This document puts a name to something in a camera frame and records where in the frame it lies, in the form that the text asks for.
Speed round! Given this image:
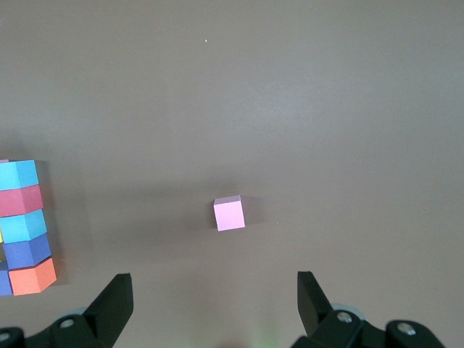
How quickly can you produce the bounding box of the orange foam cube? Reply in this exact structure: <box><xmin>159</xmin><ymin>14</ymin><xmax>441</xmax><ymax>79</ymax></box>
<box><xmin>7</xmin><ymin>257</ymin><xmax>58</xmax><ymax>297</ymax></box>

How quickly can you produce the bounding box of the purple foam cube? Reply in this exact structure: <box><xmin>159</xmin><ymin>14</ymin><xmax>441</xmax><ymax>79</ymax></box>
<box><xmin>1</xmin><ymin>233</ymin><xmax>51</xmax><ymax>271</ymax></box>
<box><xmin>0</xmin><ymin>268</ymin><xmax>14</xmax><ymax>297</ymax></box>

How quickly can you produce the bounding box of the red foam cube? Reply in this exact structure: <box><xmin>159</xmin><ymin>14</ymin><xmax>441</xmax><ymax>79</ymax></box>
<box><xmin>0</xmin><ymin>184</ymin><xmax>45</xmax><ymax>218</ymax></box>

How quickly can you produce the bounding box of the blue foam cube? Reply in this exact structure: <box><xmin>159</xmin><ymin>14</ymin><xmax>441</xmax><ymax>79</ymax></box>
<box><xmin>0</xmin><ymin>209</ymin><xmax>49</xmax><ymax>245</ymax></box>
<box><xmin>0</xmin><ymin>159</ymin><xmax>39</xmax><ymax>191</ymax></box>

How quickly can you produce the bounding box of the brown table cover sheet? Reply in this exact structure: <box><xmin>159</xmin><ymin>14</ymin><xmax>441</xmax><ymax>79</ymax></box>
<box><xmin>0</xmin><ymin>0</ymin><xmax>464</xmax><ymax>348</ymax></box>

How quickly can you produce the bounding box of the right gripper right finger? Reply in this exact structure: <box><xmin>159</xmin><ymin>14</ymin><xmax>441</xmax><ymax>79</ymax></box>
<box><xmin>291</xmin><ymin>270</ymin><xmax>445</xmax><ymax>348</ymax></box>

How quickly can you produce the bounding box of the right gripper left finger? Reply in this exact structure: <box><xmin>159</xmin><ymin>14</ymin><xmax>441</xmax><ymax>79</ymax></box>
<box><xmin>0</xmin><ymin>273</ymin><xmax>135</xmax><ymax>348</ymax></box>

